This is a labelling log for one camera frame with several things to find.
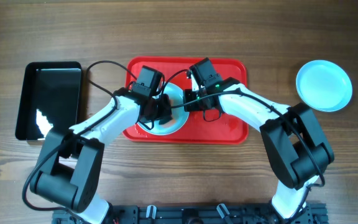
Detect light blue plate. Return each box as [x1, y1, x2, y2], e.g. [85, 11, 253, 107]
[295, 60, 352, 112]
[139, 83, 189, 136]

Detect light blue plate back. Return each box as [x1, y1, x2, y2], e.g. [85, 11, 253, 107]
[295, 60, 352, 112]

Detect orange sponge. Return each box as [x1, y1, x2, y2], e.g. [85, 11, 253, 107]
[159, 116, 175, 126]

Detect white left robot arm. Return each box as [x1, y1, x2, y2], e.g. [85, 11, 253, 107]
[22, 66, 163, 223]

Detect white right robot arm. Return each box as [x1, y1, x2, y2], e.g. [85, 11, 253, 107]
[183, 58, 334, 223]

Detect red plastic tray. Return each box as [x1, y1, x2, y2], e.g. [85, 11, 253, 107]
[123, 56, 249, 144]

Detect black water basin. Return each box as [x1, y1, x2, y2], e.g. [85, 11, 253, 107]
[15, 62, 83, 141]

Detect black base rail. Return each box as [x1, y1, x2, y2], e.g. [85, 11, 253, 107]
[52, 203, 329, 224]

